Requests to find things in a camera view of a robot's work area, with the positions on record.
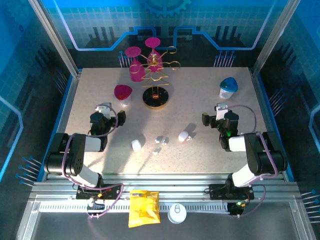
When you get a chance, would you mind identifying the pink lid yogurt cup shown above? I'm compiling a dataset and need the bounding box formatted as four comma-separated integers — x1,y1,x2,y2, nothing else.
114,84,133,107

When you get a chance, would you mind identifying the blue lid yogurt cup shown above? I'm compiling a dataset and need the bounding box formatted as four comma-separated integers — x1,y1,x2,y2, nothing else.
219,77,239,100

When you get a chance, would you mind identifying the magenta wine glass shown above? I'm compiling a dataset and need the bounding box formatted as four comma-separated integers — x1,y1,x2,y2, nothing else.
124,46,146,83
144,36,165,73

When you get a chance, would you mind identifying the yellow snack bag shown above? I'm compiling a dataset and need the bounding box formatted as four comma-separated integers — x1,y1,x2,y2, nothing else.
128,189,161,229

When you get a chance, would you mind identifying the white can lid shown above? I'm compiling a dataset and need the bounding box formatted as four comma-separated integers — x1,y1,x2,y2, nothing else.
167,202,187,224

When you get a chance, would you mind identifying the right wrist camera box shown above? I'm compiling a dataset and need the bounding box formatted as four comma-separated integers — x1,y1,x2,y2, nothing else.
214,102,229,121

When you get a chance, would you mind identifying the gold wire glass rack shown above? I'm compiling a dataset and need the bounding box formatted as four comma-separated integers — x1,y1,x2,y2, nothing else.
129,46,181,109

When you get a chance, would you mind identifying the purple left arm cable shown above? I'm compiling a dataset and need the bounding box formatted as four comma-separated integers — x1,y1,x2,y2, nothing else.
61,104,125,220

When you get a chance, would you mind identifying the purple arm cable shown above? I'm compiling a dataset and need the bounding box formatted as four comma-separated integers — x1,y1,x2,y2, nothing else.
226,104,279,219
61,104,125,220

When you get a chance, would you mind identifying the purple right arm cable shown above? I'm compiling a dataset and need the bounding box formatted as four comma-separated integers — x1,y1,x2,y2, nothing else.
226,104,279,219

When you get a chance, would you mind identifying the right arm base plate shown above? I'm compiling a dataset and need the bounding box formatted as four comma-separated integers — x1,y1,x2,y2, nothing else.
208,183,255,201

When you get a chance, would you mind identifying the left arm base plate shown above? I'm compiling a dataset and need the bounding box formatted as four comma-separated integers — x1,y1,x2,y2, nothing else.
76,183,121,201

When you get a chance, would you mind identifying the aluminium frame rail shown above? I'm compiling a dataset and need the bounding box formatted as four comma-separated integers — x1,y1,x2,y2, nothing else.
29,174,304,204

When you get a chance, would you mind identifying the white slotted cable duct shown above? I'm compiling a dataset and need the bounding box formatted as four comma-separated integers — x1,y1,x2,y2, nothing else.
39,203,230,214

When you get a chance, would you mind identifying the aluminium frame post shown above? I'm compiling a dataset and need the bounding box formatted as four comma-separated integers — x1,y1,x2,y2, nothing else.
27,0,81,77
251,0,302,75

